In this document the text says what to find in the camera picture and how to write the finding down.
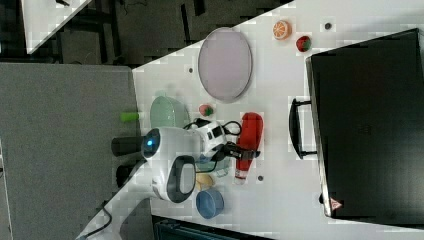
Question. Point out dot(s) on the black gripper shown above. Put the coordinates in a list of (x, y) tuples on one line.
[(230, 149)]

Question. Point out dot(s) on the red plush ketchup bottle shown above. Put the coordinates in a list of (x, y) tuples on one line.
[(250, 138)]

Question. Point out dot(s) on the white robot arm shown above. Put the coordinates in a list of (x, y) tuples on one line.
[(168, 173)]

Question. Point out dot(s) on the lavender round plate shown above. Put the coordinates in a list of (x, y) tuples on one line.
[(225, 64)]

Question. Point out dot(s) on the yellow plush banana bunch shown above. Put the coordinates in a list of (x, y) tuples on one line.
[(203, 181)]

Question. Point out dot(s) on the pink plush strawberry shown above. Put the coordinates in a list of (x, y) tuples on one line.
[(206, 110)]

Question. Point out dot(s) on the blue cup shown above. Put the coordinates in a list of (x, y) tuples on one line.
[(209, 203)]

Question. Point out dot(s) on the green oval colander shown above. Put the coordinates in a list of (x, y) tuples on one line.
[(168, 112)]

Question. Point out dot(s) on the black bowl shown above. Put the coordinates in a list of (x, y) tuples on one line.
[(123, 174)]

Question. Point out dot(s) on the green plush fruit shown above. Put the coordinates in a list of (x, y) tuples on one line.
[(129, 116)]

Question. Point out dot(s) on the black pot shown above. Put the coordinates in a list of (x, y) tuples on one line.
[(126, 145)]

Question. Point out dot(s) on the silver black toaster oven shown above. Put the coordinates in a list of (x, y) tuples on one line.
[(367, 110)]

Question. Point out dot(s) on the red strawberry toy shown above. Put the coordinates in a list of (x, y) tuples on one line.
[(303, 44)]

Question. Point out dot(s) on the orange slice toy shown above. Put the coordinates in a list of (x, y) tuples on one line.
[(282, 30)]

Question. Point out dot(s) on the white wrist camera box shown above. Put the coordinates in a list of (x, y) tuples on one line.
[(212, 135)]

